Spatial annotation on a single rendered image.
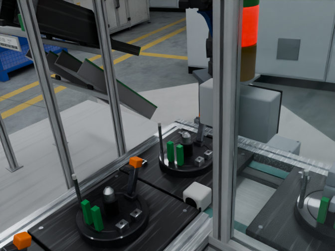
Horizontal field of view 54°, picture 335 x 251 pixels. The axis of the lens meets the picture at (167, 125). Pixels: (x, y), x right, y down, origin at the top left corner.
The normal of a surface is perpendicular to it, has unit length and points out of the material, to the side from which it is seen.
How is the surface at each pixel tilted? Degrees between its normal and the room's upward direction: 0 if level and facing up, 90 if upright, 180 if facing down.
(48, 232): 0
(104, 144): 0
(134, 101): 90
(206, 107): 90
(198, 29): 90
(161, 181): 0
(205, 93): 90
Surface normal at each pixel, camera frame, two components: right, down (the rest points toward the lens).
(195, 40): -0.50, 0.44
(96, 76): 0.65, 0.33
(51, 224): -0.07, -0.88
